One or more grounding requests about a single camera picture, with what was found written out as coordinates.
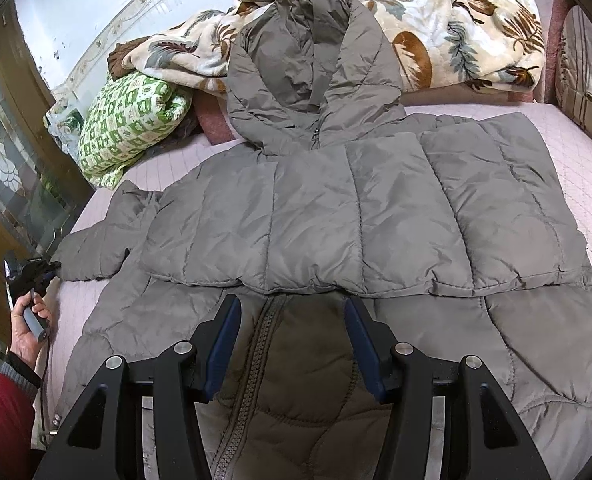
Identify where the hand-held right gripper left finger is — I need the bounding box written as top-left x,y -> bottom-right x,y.
33,294 -> 242,480

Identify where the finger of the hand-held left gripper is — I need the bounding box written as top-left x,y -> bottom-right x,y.
37,259 -> 63,282

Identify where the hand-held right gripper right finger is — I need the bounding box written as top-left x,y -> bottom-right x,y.
343,296 -> 552,480

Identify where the grey hooded puffer jacket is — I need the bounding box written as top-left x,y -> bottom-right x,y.
51,0 -> 592,480

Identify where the person's left hand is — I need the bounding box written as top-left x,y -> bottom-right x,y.
8,292 -> 55,369

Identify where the wooden door with glass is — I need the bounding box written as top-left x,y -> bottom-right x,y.
0,0 -> 96,357

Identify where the clear plastic bag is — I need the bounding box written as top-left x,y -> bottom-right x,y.
43,102 -> 86,148

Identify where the green white patterned pillow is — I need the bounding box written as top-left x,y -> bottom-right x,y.
76,70 -> 195,189

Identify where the maroon cushion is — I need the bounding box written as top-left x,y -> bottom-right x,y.
191,94 -> 239,147

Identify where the pink quilted sofa bed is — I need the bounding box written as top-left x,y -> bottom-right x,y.
38,0 -> 592,461

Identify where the floral leaf print blanket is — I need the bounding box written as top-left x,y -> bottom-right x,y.
108,0 -> 545,95

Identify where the striped beige cushion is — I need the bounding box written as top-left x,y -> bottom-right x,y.
555,5 -> 592,150

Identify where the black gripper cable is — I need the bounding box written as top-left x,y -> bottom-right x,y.
35,337 -> 57,438

